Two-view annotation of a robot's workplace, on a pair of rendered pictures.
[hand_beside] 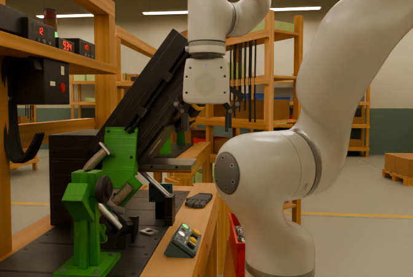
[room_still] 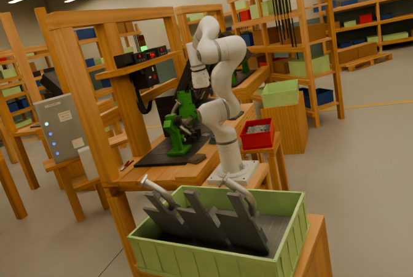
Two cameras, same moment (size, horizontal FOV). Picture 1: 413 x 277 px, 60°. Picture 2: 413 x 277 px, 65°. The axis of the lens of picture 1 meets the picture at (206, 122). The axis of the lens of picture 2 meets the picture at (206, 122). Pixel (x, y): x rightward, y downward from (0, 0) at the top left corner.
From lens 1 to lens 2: 1.23 m
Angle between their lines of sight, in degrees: 22
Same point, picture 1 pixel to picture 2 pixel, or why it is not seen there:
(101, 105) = (178, 69)
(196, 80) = (196, 80)
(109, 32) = (173, 27)
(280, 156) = (212, 109)
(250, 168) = (203, 114)
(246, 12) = not seen: hidden behind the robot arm
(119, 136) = (183, 94)
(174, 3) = not seen: outside the picture
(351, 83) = (220, 89)
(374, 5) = (219, 70)
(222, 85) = (205, 80)
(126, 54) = not seen: outside the picture
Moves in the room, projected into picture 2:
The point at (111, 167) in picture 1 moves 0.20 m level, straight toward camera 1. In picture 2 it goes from (182, 109) to (180, 116)
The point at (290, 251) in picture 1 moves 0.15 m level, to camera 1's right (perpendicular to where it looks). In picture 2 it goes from (223, 135) to (251, 132)
